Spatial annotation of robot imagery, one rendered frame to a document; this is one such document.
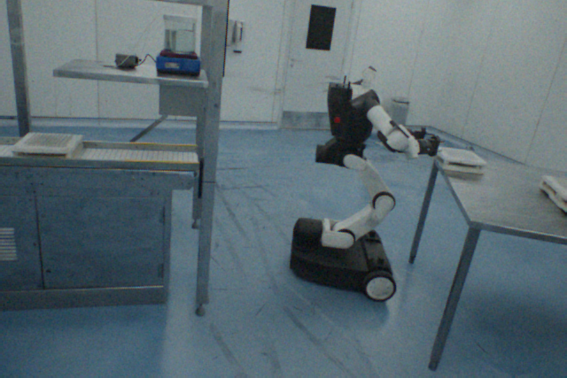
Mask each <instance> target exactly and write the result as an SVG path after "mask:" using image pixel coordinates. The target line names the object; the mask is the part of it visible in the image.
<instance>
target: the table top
mask: <svg viewBox="0 0 567 378"><path fill-rule="evenodd" d="M482 159H483V160H484V161H485V162H486V163H487V165H486V166H485V169H484V170H485V173H484V174H473V173H466V172H459V171H452V170H444V169H442V168H441V167H440V166H439V162H438V161H437V160H435V159H434V161H435V163H436V165H437V167H438V169H439V171H440V173H441V175H442V176H443V178H444V180H445V182H446V184H447V186H448V187H449V189H450V190H451V194H452V196H453V198H454V200H455V202H456V204H457V206H458V207H459V209H460V211H461V212H462V215H463V217H464V219H465V220H466V222H467V223H468V225H469V227H470V228H476V229H480V230H485V231H490V232H495V233H500V234H504V235H513V236H522V237H528V238H531V239H537V240H541V241H546V242H551V243H560V244H564V245H567V212H566V211H565V210H564V209H562V208H559V207H558V206H557V205H555V203H554V201H553V200H552V199H551V198H550V197H549V194H548V193H547V192H546V191H544V190H542V189H541V188H539V187H538V184H539V182H541V180H542V179H541V176H542V175H547V176H552V177H553V176H554V177H557V178H562V179H567V172H562V171H556V170H551V169H546V168H540V167H535V166H525V165H519V164H514V163H509V162H503V161H498V160H492V159H487V158H482Z"/></svg>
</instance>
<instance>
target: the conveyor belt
mask: <svg viewBox="0 0 567 378"><path fill-rule="evenodd" d="M12 146H13V145H0V156H12V151H11V147H12ZM77 158H104V159H142V160H167V161H192V162H198V156H197V154H195V153H192V152H171V151H149V150H108V149H85V148H83V149H82V152H81V153H80V155H79V156H78V157H77ZM0 165H12V166H55V165H27V164H0ZM70 167H100V168H129V169H159V170H186V171H196V172H197V173H198V175H197V176H196V177H194V178H193V179H196V178H198V176H199V172H198V169H169V168H141V167H111V166H70Z"/></svg>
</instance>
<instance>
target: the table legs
mask: <svg viewBox="0 0 567 378"><path fill-rule="evenodd" d="M438 171H439V169H438V167H437V165H436V163H435V161H434V159H433V163H432V167H431V172H430V176H429V180H428V183H427V186H426V190H425V193H424V197H423V207H422V210H421V213H420V217H419V221H418V224H417V227H416V233H415V237H414V240H413V243H412V247H411V251H410V257H409V261H408V263H410V264H414V262H415V258H416V254H417V251H418V247H419V244H420V241H421V238H422V234H423V225H424V222H425V218H426V214H427V212H428V208H429V204H430V201H431V195H432V191H433V188H434V184H435V182H436V179H437V175H438ZM480 231H481V230H480V229H476V228H469V232H468V234H467V237H466V240H465V243H464V245H463V249H462V254H461V257H460V260H459V263H458V266H457V268H456V271H455V274H454V279H453V282H452V286H451V289H450V291H449V294H448V297H447V305H446V308H445V311H444V314H443V317H442V319H441V322H440V325H439V331H438V333H437V336H436V340H435V343H434V345H433V347H432V351H431V360H430V363H429V366H428V368H430V370H432V371H435V370H436V368H437V366H438V363H439V362H440V360H441V357H442V354H443V351H444V348H445V342H446V340H447V336H448V332H449V329H450V327H451V324H452V321H453V317H454V314H455V311H456V308H457V305H458V302H459V299H460V296H461V294H462V289H463V286H464V283H465V281H466V278H467V274H468V272H469V269H470V265H471V262H472V259H473V256H474V253H475V250H476V248H477V241H478V238H479V235H480Z"/></svg>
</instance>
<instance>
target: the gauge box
mask: <svg viewBox="0 0 567 378"><path fill-rule="evenodd" d="M203 109H204V92H203V91H202V90H201V89H198V88H189V87H177V86H166V85H159V115H168V116H183V117H197V118H203Z"/></svg>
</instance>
